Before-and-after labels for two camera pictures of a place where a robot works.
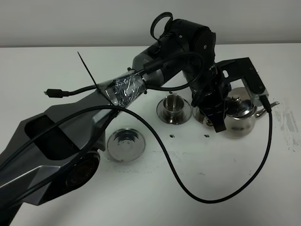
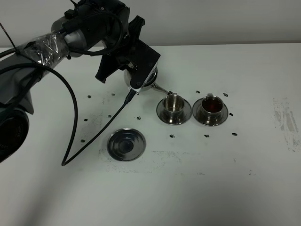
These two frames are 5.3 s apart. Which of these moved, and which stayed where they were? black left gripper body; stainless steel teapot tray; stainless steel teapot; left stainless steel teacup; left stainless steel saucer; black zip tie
Moved: black zip tie; stainless steel teapot; black left gripper body
Stayed: left stainless steel teacup; left stainless steel saucer; stainless steel teapot tray
